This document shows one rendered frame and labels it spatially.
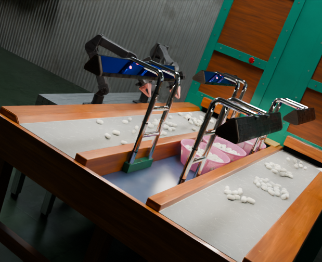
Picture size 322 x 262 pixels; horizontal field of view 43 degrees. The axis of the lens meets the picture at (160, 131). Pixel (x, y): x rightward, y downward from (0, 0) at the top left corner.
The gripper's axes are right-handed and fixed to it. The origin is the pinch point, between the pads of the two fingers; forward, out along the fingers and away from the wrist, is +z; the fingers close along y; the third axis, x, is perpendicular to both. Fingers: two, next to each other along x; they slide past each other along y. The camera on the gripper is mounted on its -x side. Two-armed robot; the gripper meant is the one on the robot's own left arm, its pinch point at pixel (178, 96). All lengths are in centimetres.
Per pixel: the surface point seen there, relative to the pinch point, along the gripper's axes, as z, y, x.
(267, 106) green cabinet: 27, 49, -39
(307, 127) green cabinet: 52, 50, -58
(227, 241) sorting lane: 77, -125, -51
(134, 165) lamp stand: 39, -102, -14
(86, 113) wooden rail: 5, -90, 8
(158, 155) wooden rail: 37, -77, -12
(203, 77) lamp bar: 3.5, -29.9, -32.2
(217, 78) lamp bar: 3.6, -9.8, -32.9
